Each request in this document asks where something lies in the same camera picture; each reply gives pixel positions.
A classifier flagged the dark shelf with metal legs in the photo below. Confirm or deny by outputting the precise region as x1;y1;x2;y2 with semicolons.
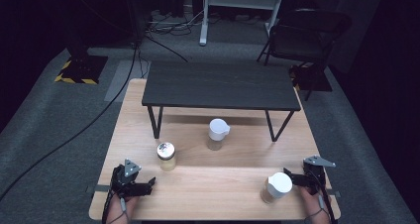
141;60;302;143

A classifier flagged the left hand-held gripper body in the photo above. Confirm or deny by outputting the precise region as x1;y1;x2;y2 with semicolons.
110;158;147;199

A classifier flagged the white metal stand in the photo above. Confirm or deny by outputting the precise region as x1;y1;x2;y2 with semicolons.
198;0;286;47

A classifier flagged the person's right hand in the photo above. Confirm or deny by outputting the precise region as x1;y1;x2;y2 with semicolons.
299;185;332;224

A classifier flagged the black striped stand base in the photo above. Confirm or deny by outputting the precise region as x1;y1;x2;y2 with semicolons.
53;55;109;85
288;63;334;93

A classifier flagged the black stand pole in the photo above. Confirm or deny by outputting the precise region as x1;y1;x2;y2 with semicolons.
123;0;148;49

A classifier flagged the glass jar with silver lid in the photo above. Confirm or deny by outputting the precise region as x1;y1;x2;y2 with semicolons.
156;142;177;172

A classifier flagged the black folding chair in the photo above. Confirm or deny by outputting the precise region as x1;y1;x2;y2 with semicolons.
257;9;353;102

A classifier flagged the short black floor cable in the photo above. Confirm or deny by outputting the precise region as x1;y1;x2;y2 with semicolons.
145;35;189;63

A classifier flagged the tangle of cables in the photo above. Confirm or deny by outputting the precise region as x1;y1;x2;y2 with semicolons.
145;9;206;37

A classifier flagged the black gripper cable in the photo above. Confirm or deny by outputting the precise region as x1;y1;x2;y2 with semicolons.
101;188;117;224
310;170;339;224

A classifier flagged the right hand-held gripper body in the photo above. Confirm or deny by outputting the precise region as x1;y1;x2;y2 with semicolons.
302;155;337;195

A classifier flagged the person's left hand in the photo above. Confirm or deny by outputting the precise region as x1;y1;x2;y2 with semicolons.
105;191;140;224

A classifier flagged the grey wrist cord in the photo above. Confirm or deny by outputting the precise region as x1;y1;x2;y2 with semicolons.
113;197;131;224
305;193;331;223

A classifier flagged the glass jar with white lid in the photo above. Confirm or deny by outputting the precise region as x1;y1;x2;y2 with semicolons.
260;171;294;205
206;118;232;152

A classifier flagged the long black floor cable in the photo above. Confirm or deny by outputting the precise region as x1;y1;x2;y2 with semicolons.
0;44;140;202

